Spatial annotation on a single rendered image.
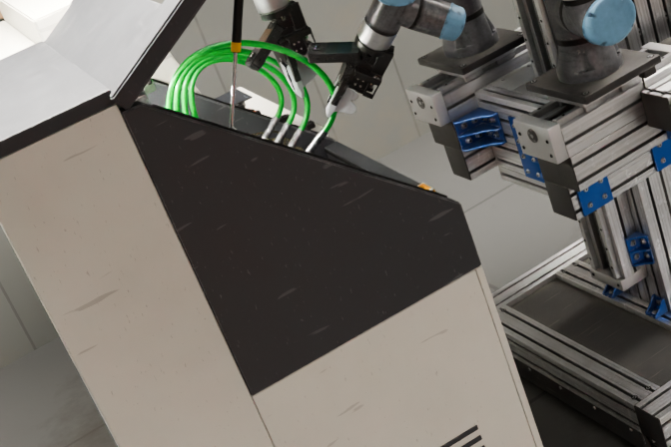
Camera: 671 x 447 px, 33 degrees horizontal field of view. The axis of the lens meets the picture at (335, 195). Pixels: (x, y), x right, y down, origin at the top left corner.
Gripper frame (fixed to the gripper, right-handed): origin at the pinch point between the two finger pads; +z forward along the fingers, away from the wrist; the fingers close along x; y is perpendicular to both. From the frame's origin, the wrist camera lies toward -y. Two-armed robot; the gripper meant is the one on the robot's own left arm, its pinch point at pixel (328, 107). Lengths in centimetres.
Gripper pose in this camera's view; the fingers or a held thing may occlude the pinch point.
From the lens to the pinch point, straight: 250.1
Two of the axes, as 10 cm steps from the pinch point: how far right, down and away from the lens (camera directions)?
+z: -3.8, 6.8, 6.3
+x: 1.0, -6.4, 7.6
